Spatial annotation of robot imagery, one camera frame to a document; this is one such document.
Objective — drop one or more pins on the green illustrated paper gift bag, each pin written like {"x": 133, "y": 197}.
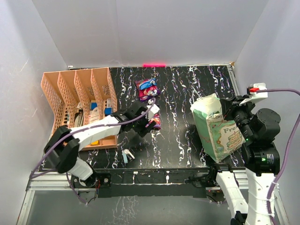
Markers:
{"x": 219, "y": 137}

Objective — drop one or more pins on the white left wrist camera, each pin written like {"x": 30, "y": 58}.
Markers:
{"x": 153, "y": 110}

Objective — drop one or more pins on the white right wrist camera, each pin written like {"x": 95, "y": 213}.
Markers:
{"x": 254, "y": 95}

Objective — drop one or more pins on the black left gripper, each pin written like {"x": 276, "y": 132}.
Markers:
{"x": 146, "y": 120}

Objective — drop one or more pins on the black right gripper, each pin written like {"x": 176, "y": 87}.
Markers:
{"x": 229, "y": 105}

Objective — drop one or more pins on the blue box in organizer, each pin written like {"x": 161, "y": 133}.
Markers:
{"x": 108, "y": 111}

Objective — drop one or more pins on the purple berries candy packet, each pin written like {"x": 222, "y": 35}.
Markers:
{"x": 155, "y": 122}

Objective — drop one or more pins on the blue chocolate snack packet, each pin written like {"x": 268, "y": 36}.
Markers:
{"x": 146, "y": 83}

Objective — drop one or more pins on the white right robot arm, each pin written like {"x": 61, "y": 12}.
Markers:
{"x": 261, "y": 160}

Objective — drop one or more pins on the pink tape strip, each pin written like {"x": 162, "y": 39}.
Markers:
{"x": 150, "y": 65}

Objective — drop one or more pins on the small teal white clip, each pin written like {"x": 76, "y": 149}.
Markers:
{"x": 127, "y": 156}

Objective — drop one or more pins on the orange plastic desk organizer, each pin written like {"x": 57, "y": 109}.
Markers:
{"x": 64, "y": 90}

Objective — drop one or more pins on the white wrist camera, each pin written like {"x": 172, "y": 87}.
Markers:
{"x": 153, "y": 110}
{"x": 254, "y": 95}

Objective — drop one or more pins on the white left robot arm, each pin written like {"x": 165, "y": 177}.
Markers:
{"x": 62, "y": 150}

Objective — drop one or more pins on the white papers in organizer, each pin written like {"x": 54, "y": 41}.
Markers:
{"x": 93, "y": 114}

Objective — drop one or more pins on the purple Fox's candy packet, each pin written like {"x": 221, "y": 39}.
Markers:
{"x": 146, "y": 94}

